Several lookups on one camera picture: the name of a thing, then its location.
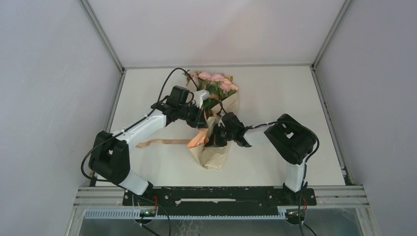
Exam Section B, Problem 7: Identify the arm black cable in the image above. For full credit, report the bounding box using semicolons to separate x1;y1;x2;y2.
217;99;321;236
80;67;200;236

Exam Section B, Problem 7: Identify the pink fake rose sprig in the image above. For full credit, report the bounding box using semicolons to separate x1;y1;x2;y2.
183;70;211;91

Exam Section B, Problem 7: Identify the pink fake rose stem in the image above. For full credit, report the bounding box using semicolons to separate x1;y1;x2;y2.
197;72;239;101

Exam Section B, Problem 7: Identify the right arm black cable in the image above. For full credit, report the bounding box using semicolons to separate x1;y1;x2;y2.
217;99;321;236

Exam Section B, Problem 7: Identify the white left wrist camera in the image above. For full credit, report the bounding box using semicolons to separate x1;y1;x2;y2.
193;89;210;109

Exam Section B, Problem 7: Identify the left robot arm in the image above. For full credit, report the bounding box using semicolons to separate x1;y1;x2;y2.
86;86;210;205

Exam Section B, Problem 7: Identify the black mounting base rail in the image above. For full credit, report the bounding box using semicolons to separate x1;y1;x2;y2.
122;186;317;216

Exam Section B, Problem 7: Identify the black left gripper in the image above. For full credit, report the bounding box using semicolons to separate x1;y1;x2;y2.
178;102;209;129

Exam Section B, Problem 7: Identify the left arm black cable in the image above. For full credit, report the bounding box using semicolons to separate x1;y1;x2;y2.
80;67;200;236

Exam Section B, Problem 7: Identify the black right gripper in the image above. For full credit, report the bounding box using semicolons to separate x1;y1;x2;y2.
206;122;236;147

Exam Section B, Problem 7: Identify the white slotted cable duct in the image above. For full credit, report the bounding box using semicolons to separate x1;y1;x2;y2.
84;209;295;220

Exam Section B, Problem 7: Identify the tan ribbon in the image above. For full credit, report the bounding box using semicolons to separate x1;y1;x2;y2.
135;139;191;148

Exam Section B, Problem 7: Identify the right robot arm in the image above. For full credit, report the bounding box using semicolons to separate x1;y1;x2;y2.
205;112;320;205

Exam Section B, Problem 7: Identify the aluminium frame rail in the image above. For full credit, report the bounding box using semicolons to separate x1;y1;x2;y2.
74;185;370;208

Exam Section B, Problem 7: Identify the brown wrapping paper sheet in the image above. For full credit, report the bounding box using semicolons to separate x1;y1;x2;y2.
187;92;239;170

